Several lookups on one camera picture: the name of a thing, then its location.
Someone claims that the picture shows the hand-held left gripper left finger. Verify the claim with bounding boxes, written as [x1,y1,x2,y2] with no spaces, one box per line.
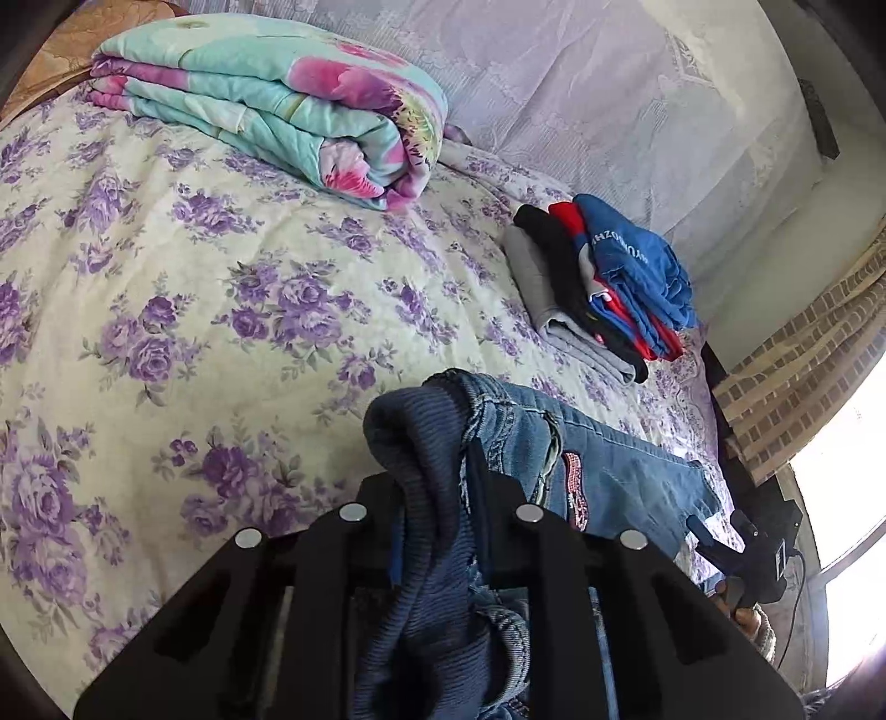
[73,474,409,720]

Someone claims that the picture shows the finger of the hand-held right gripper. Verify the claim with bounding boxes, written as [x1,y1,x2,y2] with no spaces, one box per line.
[685,516,729,575]

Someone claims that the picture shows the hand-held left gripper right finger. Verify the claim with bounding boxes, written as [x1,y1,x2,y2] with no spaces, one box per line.
[463,436,807,720]

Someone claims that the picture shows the blue denim pants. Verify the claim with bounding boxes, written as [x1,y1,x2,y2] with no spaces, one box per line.
[349,368,728,720]

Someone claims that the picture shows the person's right forearm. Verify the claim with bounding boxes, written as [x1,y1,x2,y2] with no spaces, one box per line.
[742,609,782,657]

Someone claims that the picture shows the person's right hand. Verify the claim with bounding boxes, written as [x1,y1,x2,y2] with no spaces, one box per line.
[713,578,763,628]

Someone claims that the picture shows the beige checked curtain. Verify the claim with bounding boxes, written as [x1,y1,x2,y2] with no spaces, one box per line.
[713,242,886,486]

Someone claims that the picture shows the folded grey garment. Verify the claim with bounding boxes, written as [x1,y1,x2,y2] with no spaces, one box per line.
[502,225,638,387]

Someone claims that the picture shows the stack of folded clothes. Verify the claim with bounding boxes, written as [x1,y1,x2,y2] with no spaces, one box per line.
[513,205,650,385]

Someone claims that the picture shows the bed with purple floral sheet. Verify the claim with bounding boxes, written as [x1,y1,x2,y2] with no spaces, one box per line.
[0,83,735,693]

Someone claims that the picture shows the folded blue garment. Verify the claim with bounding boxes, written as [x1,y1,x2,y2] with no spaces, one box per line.
[573,194,697,330]

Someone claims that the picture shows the folded red garment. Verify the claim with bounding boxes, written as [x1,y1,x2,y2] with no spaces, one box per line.
[549,200,686,364]

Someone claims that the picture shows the white lace headboard cover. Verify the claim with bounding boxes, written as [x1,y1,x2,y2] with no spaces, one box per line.
[180,0,825,299]

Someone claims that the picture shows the folded turquoise floral quilt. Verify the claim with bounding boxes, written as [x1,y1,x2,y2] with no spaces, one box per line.
[90,15,451,212]

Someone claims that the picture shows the brown quilted pillow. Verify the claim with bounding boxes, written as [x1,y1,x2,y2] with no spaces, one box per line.
[0,0,181,129]

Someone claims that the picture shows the black cable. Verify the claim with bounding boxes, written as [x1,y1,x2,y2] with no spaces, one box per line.
[775,550,810,669]

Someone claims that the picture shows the dark bed frame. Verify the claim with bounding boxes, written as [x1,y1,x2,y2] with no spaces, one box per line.
[699,339,786,506]

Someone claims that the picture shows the dark wall fixture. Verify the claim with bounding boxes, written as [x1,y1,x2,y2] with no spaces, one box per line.
[796,78,842,162]

